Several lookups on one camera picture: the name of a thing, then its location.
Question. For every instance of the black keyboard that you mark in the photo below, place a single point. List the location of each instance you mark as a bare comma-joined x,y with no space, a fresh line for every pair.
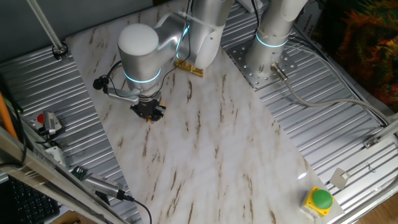
29,203

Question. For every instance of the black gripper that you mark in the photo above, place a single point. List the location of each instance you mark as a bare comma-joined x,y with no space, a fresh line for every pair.
147,106

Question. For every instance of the aluminium frame beam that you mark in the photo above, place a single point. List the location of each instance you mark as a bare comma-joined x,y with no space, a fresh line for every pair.
46,174

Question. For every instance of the small grey metal plate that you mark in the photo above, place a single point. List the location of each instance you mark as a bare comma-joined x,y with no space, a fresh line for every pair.
339,178

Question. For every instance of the white grey socket box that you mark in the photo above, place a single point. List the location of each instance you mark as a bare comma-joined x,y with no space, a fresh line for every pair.
56,154

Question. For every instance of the gold foil package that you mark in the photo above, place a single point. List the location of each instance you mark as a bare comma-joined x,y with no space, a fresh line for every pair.
186,67

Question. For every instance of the thin aluminium pole with foot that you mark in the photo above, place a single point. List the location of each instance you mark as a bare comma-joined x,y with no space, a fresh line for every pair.
46,26

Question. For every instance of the yellow box green button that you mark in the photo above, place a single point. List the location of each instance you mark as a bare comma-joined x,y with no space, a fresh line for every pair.
322,199

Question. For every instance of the small silver clamp device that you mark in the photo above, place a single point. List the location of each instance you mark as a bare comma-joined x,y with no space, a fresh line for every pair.
51,123

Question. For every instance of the red emergency stop button box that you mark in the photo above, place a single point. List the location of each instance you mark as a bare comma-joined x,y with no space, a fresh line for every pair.
40,118

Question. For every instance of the short aluminium frame bar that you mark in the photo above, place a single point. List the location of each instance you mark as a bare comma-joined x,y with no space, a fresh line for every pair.
388,127

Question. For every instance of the white marble pattern mat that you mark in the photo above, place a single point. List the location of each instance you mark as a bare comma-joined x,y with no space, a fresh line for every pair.
202,155

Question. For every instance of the colourful orange green cloth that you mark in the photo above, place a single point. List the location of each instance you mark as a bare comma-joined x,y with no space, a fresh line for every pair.
363,46

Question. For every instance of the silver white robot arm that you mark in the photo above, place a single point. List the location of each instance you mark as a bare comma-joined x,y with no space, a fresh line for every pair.
270,46

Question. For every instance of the white plastic block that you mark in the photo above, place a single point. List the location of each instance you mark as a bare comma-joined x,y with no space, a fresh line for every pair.
248,4

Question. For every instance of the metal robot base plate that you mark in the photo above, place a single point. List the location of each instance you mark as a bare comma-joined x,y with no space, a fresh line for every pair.
248,74

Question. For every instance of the silver ribbed camera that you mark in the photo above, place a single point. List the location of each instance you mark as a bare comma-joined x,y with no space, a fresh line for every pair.
102,185

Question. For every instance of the metal corner bracket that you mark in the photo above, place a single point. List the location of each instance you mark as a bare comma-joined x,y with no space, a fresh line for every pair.
371,142

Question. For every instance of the orange pole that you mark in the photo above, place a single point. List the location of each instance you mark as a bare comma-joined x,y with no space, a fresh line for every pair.
5,116

